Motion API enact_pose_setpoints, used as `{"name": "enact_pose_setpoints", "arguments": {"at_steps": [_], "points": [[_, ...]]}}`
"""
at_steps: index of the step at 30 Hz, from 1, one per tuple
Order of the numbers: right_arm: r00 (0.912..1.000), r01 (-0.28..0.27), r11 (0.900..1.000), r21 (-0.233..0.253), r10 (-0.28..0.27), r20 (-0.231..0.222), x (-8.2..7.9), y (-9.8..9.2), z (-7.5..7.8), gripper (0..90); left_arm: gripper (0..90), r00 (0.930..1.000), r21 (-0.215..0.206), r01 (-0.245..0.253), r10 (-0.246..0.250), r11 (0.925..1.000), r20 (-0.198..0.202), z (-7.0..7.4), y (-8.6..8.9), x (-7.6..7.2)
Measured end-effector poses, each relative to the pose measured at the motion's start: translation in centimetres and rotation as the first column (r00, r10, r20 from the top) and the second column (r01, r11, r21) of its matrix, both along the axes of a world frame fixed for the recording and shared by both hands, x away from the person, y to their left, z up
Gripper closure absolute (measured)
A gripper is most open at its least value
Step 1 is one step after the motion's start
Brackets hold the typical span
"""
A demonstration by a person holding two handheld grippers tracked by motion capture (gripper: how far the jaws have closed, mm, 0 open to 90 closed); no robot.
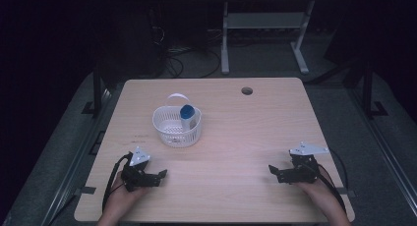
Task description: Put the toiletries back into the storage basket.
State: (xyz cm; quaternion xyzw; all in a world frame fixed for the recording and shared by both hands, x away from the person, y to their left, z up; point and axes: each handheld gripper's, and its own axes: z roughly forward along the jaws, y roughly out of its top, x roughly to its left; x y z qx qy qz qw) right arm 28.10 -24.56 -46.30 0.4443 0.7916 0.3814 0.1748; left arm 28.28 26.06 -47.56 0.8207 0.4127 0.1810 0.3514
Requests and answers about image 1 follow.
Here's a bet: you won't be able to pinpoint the white plastic basket with handle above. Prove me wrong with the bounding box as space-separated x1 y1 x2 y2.
151 92 203 149

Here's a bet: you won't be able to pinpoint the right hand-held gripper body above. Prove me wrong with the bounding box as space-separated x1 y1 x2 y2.
276 141 330 185

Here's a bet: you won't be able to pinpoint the white shampoo bottle blue cap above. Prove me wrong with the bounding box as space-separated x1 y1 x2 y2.
179 103 198 133

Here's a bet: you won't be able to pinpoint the person's right hand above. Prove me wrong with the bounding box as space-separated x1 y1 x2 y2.
292 171 339 214

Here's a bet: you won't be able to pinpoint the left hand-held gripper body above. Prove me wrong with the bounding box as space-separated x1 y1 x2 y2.
120 145 161 192

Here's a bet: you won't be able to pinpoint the grey tape strip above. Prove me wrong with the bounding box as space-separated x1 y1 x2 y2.
337 188 358 198
78 186 97 197

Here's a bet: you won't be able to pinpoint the aluminium rail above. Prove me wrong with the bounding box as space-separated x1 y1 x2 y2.
347 87 417 218
41 87 114 226

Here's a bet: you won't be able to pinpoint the black cables on floor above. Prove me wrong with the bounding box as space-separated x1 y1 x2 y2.
156 24 222 80

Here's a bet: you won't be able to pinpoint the person's left hand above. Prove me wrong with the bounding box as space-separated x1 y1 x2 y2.
107 171 152 217

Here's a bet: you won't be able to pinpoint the black metal stand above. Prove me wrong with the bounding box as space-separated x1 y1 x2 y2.
81 63 110 118
359 57 389 120

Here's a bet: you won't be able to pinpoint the white metal desk frame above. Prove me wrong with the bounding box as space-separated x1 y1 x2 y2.
220 0 317 76

